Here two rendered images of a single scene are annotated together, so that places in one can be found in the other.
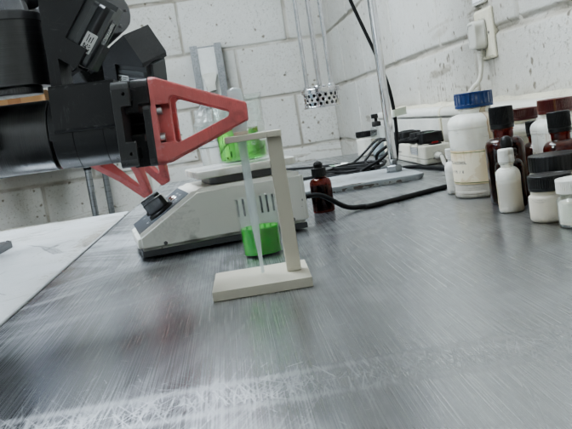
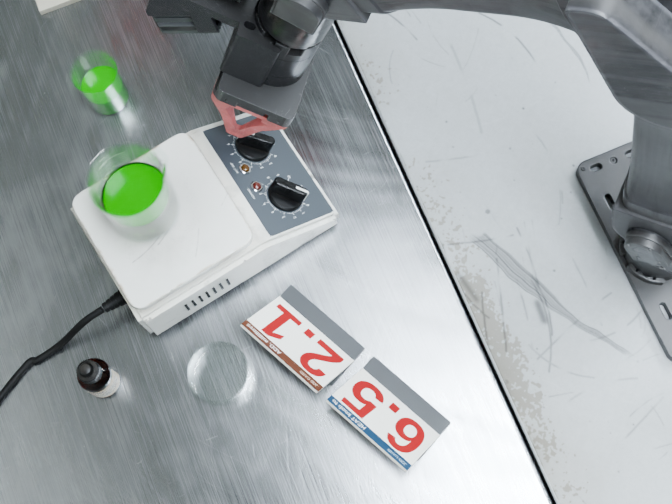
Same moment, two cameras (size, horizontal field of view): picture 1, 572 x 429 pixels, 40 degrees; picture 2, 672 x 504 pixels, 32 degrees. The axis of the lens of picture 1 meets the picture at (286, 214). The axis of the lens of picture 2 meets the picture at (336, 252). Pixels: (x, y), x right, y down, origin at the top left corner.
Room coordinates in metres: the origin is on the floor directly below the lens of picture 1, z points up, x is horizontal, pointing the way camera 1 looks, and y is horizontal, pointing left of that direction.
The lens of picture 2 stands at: (1.30, 0.14, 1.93)
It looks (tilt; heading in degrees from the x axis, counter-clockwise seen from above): 74 degrees down; 171
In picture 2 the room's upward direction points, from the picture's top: 11 degrees counter-clockwise
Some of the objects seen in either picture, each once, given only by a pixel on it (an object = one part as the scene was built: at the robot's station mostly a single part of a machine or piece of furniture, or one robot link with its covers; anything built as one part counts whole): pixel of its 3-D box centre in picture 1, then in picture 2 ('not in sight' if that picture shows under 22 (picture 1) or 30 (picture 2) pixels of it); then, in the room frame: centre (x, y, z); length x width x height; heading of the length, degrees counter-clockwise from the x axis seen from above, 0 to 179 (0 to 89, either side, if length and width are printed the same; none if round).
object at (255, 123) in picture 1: (237, 131); (139, 193); (0.95, 0.04, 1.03); 0.07 x 0.06 x 0.08; 105
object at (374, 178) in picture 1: (328, 185); not in sight; (1.37, -0.08, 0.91); 0.30 x 0.20 x 0.01; 93
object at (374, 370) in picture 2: not in sight; (389, 412); (1.17, 0.18, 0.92); 0.09 x 0.06 x 0.04; 29
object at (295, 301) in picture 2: not in sight; (303, 337); (1.08, 0.13, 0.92); 0.09 x 0.06 x 0.04; 29
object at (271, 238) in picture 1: (259, 225); (101, 84); (0.79, 0.03, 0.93); 0.04 x 0.04 x 0.06
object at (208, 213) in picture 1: (223, 205); (196, 219); (0.95, 0.07, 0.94); 0.22 x 0.13 x 0.08; 103
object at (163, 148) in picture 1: (190, 117); not in sight; (0.64, 0.06, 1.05); 0.09 x 0.07 x 0.07; 92
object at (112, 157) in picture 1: (103, 128); not in sight; (0.64, 0.14, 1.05); 0.10 x 0.07 x 0.07; 2
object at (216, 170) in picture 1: (237, 166); (162, 219); (0.96, 0.05, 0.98); 0.12 x 0.12 x 0.01; 13
